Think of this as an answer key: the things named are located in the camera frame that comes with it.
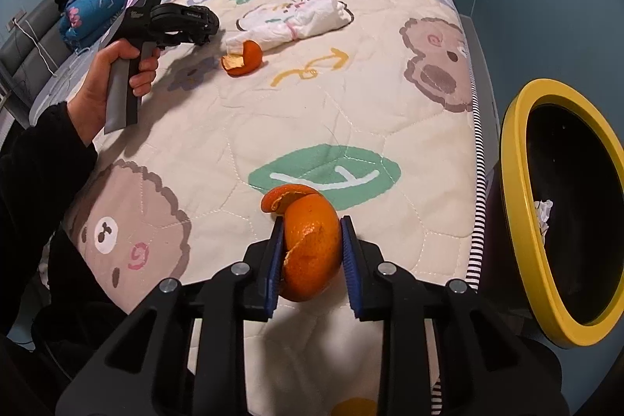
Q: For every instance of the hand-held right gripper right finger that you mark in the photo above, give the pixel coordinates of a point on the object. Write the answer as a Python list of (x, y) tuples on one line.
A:
[(350, 260)]

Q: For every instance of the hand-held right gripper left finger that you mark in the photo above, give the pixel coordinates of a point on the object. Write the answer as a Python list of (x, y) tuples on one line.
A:
[(274, 260)]

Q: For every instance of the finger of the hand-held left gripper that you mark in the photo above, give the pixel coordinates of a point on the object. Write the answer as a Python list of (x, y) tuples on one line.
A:
[(187, 38), (187, 14)]

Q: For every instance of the large orange peel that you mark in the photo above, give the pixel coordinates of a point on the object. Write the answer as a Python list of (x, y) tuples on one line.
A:
[(312, 250)]

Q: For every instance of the yellow-rimmed trash bin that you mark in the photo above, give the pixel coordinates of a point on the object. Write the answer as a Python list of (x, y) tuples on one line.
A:
[(514, 162)]

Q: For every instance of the person's left forearm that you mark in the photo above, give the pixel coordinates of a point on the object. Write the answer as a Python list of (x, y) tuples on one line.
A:
[(39, 162)]

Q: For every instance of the person's left hand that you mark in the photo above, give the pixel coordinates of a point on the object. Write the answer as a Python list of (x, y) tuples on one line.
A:
[(92, 97)]

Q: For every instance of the blue floral quilt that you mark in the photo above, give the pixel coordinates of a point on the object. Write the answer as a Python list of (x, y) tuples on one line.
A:
[(92, 14)]

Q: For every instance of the small orange peel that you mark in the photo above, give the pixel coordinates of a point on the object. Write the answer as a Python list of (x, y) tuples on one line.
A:
[(251, 55)]

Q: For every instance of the cartoon bear printed blanket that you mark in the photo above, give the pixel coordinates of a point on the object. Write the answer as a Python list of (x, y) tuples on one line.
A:
[(219, 128)]

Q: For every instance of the grey padded headboard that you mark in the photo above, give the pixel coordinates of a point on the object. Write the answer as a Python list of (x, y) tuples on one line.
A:
[(29, 48)]

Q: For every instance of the white cloth bundle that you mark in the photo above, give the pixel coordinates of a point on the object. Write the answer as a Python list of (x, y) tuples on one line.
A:
[(312, 19)]

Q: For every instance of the white crumpled paper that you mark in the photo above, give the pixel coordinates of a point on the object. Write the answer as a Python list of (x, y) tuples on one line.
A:
[(542, 216)]

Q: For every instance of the person's black clothed body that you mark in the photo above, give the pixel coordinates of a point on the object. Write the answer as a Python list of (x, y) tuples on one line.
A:
[(73, 299)]

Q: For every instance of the wall socket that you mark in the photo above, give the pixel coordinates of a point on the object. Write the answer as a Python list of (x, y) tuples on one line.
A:
[(16, 20)]

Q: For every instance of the grey bed frame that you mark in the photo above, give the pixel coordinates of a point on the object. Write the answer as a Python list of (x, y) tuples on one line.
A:
[(480, 55)]

